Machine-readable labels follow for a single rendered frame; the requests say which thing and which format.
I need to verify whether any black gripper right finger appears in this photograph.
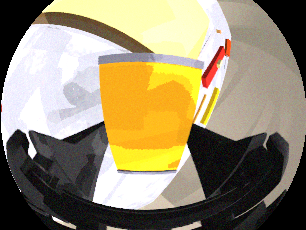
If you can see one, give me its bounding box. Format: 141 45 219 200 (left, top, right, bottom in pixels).
186 123 267 199

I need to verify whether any orange-handled awl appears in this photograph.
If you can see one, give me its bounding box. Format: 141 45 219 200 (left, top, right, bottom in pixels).
224 39 230 67

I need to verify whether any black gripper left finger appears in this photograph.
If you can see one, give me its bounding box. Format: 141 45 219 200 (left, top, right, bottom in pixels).
28 122 109 201

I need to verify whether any cream floor panel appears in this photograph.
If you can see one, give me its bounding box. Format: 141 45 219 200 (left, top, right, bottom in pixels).
32 0 210 59

